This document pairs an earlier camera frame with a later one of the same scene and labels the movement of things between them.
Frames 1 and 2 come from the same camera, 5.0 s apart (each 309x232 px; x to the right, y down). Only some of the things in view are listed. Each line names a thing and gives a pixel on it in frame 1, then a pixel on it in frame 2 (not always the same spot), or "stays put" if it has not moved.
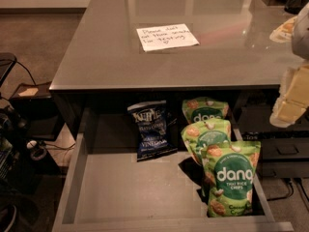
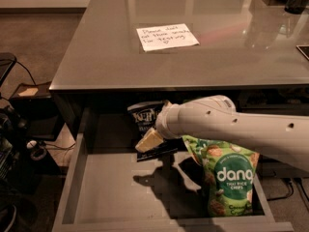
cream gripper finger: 298,89 → 150,140
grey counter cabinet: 160,43 stays put
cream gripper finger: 286,112 → 167,102
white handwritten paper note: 173,36 stays put
